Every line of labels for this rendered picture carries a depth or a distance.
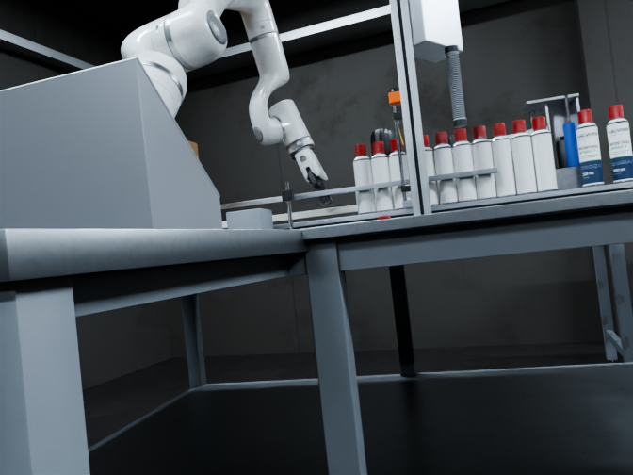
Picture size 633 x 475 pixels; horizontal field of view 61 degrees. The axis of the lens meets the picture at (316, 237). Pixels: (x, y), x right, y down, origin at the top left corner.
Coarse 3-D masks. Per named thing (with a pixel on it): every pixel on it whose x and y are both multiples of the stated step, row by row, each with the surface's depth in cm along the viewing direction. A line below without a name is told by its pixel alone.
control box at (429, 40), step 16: (416, 0) 137; (432, 0) 139; (448, 0) 144; (416, 16) 137; (432, 16) 139; (448, 16) 144; (416, 32) 138; (432, 32) 138; (448, 32) 143; (416, 48) 140; (432, 48) 142
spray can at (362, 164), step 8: (360, 144) 157; (360, 152) 156; (360, 160) 156; (368, 160) 156; (360, 168) 156; (368, 168) 156; (360, 176) 156; (368, 176) 156; (360, 184) 156; (368, 184) 156; (360, 192) 156; (368, 192) 155; (360, 200) 156; (368, 200) 155; (360, 208) 156; (368, 208) 155
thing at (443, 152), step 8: (440, 136) 151; (440, 144) 151; (440, 152) 150; (448, 152) 150; (440, 160) 150; (448, 160) 150; (440, 168) 151; (448, 168) 150; (440, 184) 151; (448, 184) 150; (440, 192) 151; (448, 192) 150; (456, 192) 151; (440, 200) 151; (448, 200) 150; (456, 200) 150
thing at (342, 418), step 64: (320, 256) 97; (384, 256) 96; (448, 256) 93; (192, 320) 253; (320, 320) 97; (192, 384) 253; (256, 384) 245; (320, 384) 97; (384, 384) 221; (448, 384) 210; (512, 384) 201; (576, 384) 192; (128, 448) 175; (192, 448) 168; (256, 448) 162; (320, 448) 156; (384, 448) 151; (448, 448) 146; (512, 448) 142; (576, 448) 137
